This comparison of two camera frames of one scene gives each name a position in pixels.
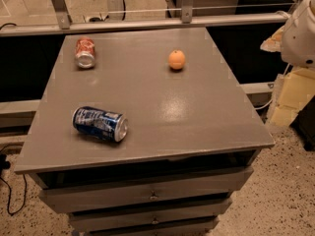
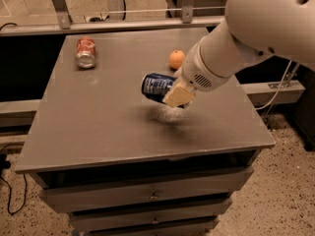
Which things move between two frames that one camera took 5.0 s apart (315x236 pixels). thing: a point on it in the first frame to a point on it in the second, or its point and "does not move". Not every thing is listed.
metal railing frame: (65, 25) does not move
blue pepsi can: (100, 123) to (157, 87)
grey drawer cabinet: (142, 132) does not move
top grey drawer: (92, 190) does not move
